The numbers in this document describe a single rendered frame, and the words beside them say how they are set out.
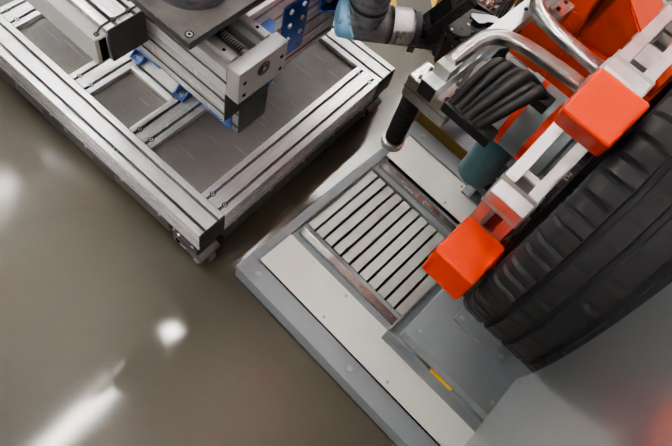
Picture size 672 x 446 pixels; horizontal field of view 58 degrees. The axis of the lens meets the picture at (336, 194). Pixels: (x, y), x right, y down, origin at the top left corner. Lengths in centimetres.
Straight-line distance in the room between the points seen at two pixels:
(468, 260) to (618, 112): 29
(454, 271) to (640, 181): 28
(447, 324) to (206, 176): 75
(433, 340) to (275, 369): 44
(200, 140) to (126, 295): 47
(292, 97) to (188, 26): 75
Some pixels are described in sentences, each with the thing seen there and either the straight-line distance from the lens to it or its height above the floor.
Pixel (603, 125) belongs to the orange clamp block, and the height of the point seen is 113.
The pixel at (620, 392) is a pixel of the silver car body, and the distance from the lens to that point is 63.
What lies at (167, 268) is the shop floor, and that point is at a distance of 179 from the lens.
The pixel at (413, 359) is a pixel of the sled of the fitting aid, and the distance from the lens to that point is 163.
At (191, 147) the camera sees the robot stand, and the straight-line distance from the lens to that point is 172.
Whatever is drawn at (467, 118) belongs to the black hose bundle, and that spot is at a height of 98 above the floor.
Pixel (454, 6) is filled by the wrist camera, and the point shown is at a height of 89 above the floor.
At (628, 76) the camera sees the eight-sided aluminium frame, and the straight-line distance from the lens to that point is 89.
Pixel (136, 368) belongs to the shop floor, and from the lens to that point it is 171.
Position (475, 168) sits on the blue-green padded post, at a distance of 143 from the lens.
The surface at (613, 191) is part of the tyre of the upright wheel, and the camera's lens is 82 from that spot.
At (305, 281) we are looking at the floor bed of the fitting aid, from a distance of 170.
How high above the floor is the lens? 165
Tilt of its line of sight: 59 degrees down
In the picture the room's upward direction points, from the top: 21 degrees clockwise
